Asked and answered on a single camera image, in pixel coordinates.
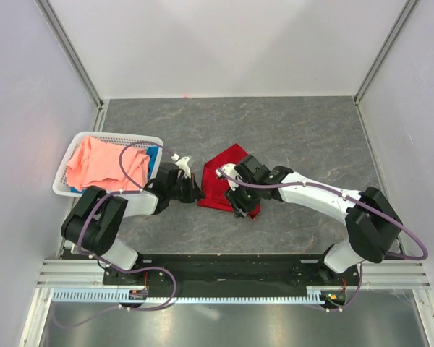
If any blue cloth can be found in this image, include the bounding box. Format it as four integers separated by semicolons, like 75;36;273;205
69;145;161;194

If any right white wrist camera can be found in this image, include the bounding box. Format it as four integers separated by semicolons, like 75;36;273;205
215;163;244;192

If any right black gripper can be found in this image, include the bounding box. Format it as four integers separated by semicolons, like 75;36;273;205
223;177;261;219

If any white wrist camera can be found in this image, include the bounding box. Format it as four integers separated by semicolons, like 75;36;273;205
215;163;244;192
171;153;194;179

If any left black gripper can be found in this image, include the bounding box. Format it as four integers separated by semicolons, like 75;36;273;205
168;173;205;204

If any pink cloth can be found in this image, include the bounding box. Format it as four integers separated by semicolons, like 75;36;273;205
64;134;152;192

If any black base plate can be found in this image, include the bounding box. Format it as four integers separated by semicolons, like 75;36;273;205
103;254;359;295

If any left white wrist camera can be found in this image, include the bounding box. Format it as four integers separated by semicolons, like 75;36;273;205
171;153;194;179

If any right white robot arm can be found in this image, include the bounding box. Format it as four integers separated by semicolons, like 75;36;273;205
216;155;401;285

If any red cloth napkin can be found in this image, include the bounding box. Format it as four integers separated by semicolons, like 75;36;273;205
197;143;248;213

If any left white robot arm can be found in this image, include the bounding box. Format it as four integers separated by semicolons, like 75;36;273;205
61;162;205;284

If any slotted cable duct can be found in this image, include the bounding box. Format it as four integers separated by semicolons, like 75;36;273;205
52;287;333;304

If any white plastic basket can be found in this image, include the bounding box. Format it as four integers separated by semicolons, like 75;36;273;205
53;132;163;197

